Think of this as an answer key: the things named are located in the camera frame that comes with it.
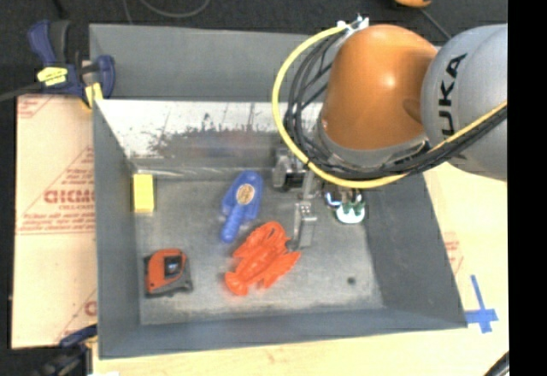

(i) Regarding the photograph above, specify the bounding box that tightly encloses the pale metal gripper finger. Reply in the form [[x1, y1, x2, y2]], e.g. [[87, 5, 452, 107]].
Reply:
[[292, 201, 302, 248], [298, 202, 319, 250]]

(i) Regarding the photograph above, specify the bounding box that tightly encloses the orange toy lobster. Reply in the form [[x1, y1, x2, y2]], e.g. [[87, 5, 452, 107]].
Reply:
[[223, 220, 303, 298]]

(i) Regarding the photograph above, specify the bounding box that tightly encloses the blue plastic toy tool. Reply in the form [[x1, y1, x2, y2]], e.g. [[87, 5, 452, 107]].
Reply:
[[218, 169, 265, 244]]

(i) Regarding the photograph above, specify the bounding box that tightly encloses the grey metal bin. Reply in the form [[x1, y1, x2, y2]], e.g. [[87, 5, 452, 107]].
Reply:
[[87, 23, 468, 360]]

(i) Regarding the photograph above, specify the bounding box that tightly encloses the orange and black tape measure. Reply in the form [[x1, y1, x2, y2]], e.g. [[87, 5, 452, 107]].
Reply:
[[142, 247, 194, 299]]

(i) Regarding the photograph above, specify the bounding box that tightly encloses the yellow sponge block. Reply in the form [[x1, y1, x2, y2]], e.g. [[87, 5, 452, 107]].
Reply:
[[132, 173, 156, 214]]

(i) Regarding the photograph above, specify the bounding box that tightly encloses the black cylinder on white bracket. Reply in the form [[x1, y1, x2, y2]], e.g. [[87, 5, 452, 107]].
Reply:
[[334, 189, 368, 226]]

